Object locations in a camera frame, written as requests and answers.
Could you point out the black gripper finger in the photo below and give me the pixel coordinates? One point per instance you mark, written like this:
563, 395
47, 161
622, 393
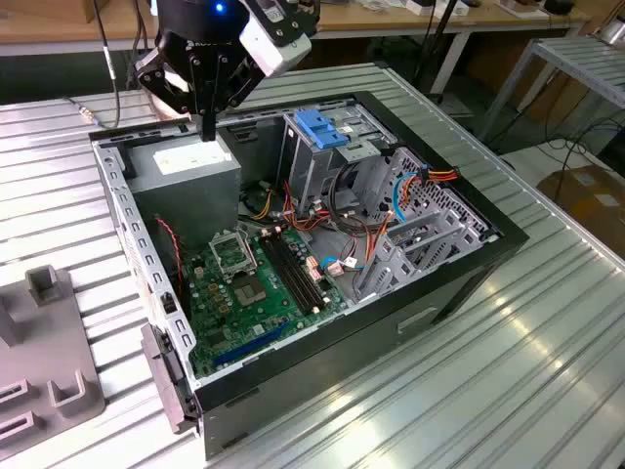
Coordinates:
166, 83
234, 80

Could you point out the grey disk bay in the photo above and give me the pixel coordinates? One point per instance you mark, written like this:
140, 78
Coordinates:
437, 222

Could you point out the blue plastic drive latch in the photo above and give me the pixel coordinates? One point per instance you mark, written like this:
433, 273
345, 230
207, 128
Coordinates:
317, 129

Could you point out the grey power supply unit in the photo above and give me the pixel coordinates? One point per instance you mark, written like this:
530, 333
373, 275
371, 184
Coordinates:
185, 195

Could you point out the grey optical drive cage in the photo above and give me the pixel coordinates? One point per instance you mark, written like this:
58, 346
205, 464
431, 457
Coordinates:
312, 171

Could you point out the wooden desk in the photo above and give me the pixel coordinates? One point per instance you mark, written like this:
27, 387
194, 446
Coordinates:
49, 24

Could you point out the black RAM slot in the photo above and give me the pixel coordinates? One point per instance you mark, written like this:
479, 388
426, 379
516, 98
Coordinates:
293, 273
285, 273
301, 273
309, 273

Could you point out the white small boxes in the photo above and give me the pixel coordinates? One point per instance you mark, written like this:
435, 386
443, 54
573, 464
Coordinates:
420, 6

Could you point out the CPU socket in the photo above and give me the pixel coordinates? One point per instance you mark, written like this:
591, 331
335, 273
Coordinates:
250, 292

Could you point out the green motherboard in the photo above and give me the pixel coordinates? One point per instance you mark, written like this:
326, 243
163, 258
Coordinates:
273, 317

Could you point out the blue expansion slot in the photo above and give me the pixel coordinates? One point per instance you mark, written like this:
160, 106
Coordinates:
249, 344

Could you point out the grey parts rack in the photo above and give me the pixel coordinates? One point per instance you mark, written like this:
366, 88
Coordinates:
44, 342

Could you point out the black open PC case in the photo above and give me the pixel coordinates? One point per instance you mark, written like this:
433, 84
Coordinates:
342, 352

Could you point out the grey plastic case latch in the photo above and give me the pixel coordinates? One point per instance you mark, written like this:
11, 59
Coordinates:
163, 376

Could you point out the small black device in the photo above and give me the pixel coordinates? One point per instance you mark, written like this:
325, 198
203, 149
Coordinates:
559, 6

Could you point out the flat cardboard box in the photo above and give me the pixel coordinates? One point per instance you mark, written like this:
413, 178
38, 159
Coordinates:
586, 195

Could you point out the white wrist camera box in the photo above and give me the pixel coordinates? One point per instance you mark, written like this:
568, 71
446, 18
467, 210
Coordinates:
273, 49

